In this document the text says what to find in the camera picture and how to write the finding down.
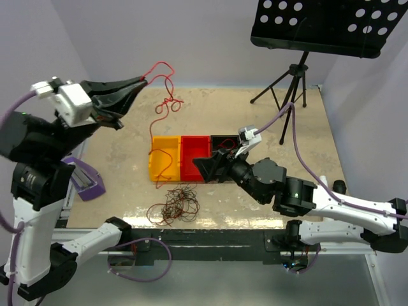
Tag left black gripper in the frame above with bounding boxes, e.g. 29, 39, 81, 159
47, 73, 149, 157

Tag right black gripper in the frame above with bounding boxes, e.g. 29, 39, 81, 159
193, 142, 267, 203

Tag red plastic bin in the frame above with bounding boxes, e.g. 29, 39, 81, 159
180, 135, 210, 182

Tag black plastic bin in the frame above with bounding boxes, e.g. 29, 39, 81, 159
210, 135, 240, 158

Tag yellow plastic bin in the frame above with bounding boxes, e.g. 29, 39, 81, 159
149, 136, 181, 182

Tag red and black cables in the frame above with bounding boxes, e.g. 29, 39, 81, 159
146, 182, 201, 228

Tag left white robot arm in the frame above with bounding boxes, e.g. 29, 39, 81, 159
1, 76, 147, 302

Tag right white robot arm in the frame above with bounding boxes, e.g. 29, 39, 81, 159
193, 150, 407, 253

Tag purple box with metal insert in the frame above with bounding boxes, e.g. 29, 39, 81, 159
63, 157, 106, 201

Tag white cylinder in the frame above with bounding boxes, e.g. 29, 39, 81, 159
319, 175, 330, 191

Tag black cylinder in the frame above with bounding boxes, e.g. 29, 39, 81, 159
332, 180, 347, 194

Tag black music stand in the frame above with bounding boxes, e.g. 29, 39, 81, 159
249, 0, 405, 145

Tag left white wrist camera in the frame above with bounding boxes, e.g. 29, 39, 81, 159
31, 76, 96, 128

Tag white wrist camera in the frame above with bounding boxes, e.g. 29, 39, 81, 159
31, 76, 96, 128
235, 125, 262, 157

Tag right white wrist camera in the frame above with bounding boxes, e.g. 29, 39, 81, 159
235, 125, 262, 157

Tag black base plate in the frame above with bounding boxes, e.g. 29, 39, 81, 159
108, 229, 319, 266

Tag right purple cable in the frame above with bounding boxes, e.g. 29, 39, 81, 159
254, 101, 408, 275

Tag purple cable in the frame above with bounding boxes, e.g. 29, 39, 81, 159
0, 89, 173, 306
254, 101, 408, 275

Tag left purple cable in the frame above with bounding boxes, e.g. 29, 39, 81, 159
0, 89, 173, 306

